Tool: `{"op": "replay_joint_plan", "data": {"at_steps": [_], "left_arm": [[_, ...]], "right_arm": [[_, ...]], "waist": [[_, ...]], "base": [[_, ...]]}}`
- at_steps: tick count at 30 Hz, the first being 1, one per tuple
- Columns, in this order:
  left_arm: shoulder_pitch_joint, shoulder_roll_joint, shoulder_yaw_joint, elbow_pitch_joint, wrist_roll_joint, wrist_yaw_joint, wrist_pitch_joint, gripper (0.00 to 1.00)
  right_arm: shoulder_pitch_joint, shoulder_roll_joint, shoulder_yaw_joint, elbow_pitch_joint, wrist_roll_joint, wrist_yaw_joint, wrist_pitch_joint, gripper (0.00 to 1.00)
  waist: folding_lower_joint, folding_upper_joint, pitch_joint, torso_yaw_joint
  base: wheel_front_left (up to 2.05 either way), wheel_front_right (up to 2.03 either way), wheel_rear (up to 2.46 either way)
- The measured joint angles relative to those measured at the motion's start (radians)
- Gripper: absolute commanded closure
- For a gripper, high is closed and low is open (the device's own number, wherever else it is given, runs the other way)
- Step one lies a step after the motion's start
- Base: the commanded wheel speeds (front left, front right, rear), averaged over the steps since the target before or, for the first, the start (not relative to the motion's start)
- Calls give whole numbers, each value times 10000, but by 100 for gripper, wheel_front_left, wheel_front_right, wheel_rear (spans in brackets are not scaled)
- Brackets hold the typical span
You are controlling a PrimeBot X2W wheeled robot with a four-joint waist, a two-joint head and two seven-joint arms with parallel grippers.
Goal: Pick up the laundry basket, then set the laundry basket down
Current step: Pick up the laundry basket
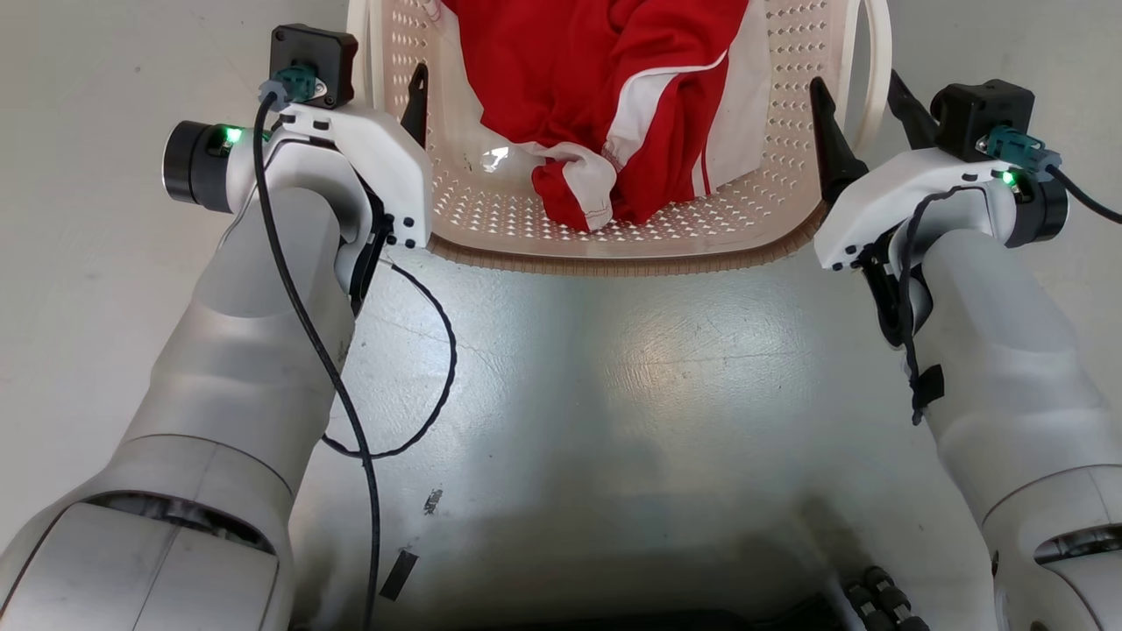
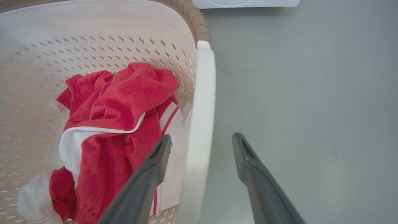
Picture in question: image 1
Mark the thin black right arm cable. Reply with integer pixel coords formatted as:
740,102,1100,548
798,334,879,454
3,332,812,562
877,186,967,427

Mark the red garment with white stripes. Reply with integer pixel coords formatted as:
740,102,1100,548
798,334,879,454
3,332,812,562
441,0,751,233

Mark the black tape strip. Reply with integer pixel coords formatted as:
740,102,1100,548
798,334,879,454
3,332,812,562
379,549,420,603

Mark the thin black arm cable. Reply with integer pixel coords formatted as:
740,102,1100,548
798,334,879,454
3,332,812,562
320,261,459,461
877,186,967,427

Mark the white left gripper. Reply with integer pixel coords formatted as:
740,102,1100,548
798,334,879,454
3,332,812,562
263,62,433,250

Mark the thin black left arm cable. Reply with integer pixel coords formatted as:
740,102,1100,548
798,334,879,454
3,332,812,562
320,261,459,461

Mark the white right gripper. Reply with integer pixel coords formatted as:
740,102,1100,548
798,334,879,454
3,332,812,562
808,69,1011,272

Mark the thick black right camera cable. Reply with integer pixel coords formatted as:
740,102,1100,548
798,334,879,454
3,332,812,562
985,126,1122,225

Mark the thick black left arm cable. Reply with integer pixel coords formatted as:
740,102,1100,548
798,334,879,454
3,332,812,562
252,66,383,631

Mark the beige perforated plastic laundry basket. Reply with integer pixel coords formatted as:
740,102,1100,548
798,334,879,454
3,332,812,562
345,0,894,278

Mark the black ribbed hose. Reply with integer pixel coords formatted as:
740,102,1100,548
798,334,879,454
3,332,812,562
863,565,932,631
841,574,897,631

